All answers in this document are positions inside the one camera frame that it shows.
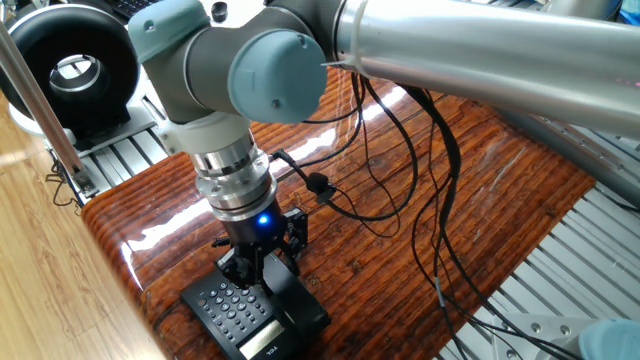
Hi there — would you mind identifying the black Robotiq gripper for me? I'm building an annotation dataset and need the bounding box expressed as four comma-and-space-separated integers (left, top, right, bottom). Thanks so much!
211, 202, 310, 292

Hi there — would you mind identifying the black telephone handset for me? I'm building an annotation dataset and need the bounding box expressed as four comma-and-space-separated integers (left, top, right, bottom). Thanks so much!
259, 252, 332, 346

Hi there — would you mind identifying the black desk telephone base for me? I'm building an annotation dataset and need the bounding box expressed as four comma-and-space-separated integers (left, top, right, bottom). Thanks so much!
179, 269, 332, 360

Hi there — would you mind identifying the wood grain table mat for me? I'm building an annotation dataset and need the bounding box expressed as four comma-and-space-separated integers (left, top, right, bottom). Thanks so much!
81, 67, 597, 360

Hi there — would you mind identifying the black computer keyboard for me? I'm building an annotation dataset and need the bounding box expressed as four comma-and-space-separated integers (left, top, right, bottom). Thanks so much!
107, 0, 161, 19

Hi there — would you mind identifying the thick black sleeved cable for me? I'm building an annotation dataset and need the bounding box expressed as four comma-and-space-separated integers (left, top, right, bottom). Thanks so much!
399, 84, 586, 360

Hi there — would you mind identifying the black ring-shaped device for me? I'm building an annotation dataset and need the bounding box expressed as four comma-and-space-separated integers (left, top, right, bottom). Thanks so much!
0, 3, 157, 157

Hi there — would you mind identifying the aluminium frame post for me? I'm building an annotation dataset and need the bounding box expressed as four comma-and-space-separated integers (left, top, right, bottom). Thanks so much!
0, 19, 100, 200

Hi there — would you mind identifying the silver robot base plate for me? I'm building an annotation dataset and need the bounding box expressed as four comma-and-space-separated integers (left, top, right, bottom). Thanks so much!
491, 313, 589, 360

